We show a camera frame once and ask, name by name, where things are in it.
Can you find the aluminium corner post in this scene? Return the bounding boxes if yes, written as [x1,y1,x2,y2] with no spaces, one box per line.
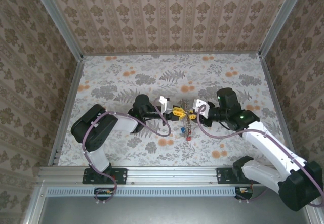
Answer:
[29,0,84,60]
[258,0,308,58]

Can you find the black connector with orange wires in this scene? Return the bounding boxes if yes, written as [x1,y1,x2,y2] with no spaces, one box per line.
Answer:
[234,186,254,200]
[94,187,117,201]

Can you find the grey metal sheet panel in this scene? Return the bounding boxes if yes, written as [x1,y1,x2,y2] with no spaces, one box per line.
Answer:
[37,195,314,224]

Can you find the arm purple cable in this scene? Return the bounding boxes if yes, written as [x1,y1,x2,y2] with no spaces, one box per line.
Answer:
[196,105,324,207]
[83,98,172,206]

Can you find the floral patterned table cover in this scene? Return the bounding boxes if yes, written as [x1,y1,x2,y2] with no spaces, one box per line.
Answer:
[58,53,294,168]

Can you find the white slotted cable duct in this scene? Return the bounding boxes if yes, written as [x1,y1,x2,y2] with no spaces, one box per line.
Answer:
[47,186,254,197]

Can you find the large metal keyring with keys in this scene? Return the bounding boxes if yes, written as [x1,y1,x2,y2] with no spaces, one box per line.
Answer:
[178,100,193,140]

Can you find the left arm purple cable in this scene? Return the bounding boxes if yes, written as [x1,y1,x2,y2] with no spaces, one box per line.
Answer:
[83,98,172,206]

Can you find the aluminium front frame rail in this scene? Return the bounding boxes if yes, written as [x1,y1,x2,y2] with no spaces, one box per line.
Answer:
[37,165,314,185]

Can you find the aluminium side rail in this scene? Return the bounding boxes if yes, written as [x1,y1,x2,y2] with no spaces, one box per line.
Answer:
[260,54,300,166]
[48,57,85,166]

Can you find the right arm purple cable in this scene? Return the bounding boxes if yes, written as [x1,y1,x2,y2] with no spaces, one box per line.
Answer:
[196,105,324,207]

